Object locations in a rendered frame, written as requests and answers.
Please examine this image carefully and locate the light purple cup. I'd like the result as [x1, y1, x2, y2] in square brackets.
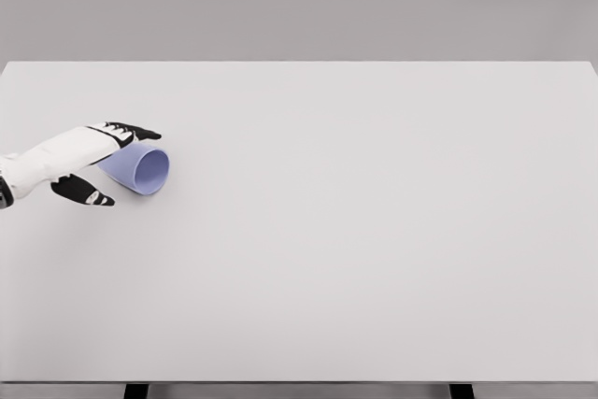
[98, 143, 170, 197]

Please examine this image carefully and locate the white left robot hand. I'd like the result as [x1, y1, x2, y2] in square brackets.
[32, 121, 163, 207]

